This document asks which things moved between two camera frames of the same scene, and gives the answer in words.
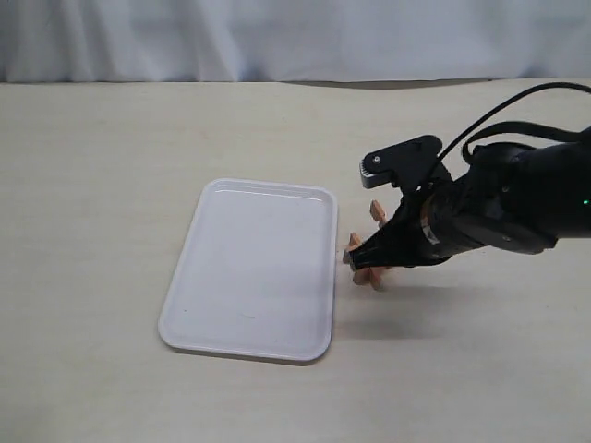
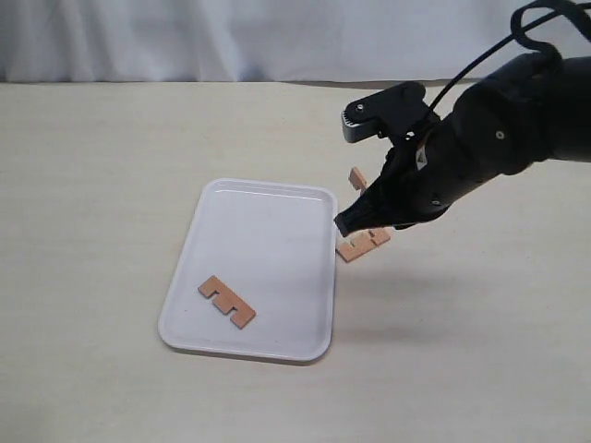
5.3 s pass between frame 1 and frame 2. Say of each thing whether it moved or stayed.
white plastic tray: stayed
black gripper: moved
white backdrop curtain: stayed
